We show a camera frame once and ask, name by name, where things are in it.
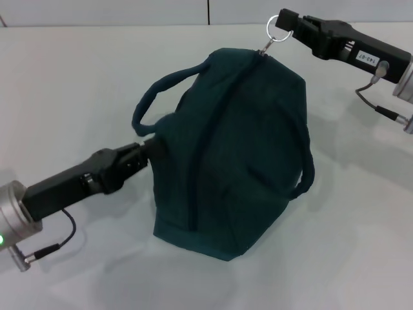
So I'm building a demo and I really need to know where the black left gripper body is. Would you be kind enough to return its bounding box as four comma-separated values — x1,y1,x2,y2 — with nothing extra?
22,145,137,223

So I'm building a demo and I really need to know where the right arm cable with plug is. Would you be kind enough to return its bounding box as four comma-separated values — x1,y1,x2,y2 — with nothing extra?
355,60,413,135

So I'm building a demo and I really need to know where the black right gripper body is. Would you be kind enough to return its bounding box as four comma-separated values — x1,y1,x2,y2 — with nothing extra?
308,19,413,85

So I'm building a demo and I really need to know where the dark teal insulated lunch bag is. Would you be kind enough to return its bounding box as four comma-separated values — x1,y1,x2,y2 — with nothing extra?
130,14,317,262

